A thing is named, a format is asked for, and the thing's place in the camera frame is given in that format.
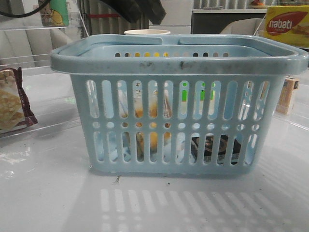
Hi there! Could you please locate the light blue plastic basket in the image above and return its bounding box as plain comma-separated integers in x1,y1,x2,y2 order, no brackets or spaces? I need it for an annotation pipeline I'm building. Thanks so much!
50,34,309,175

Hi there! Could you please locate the maroon almond cracker packet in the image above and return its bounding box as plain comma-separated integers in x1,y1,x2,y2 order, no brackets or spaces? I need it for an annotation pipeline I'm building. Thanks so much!
0,67,38,135

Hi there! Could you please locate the white drawer cabinet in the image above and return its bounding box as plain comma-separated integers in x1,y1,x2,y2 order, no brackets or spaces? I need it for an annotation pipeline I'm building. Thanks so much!
149,0,194,34

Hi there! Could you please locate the clear acrylic left display shelf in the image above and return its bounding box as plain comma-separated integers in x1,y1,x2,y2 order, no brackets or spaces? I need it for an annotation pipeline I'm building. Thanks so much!
0,12,87,138

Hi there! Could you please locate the clear acrylic right display shelf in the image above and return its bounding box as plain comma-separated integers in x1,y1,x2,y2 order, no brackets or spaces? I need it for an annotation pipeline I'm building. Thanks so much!
253,16,309,129

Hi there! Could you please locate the black tissue pack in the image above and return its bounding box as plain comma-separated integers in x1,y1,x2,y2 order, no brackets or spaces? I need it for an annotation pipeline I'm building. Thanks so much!
190,134,243,165

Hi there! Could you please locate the small beige wafer box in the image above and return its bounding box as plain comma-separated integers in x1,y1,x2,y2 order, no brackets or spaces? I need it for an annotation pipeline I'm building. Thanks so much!
276,77,299,115

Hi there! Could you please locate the yellow nabati wafer box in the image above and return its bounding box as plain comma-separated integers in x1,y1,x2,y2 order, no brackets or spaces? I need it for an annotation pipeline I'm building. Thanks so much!
261,5,309,48

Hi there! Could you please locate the packaged bread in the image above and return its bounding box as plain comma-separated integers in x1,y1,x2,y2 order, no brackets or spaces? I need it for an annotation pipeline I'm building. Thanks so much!
118,89,172,162

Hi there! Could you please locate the yellow patterned paper cup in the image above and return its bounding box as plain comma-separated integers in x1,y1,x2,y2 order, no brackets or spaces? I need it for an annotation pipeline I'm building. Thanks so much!
124,29,171,36

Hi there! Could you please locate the green snack bag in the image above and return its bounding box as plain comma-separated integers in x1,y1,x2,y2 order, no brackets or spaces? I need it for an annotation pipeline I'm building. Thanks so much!
40,0,69,27

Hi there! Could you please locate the beige armchair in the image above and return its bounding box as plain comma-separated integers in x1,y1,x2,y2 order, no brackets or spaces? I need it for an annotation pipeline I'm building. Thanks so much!
220,18,265,35

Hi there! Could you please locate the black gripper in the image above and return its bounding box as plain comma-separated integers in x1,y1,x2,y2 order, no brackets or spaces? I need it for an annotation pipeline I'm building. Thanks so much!
101,0,167,24

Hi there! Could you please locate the clear acrylic display shelf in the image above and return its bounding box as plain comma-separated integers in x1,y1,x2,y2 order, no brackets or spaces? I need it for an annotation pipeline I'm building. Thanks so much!
253,16,309,129
0,12,87,138

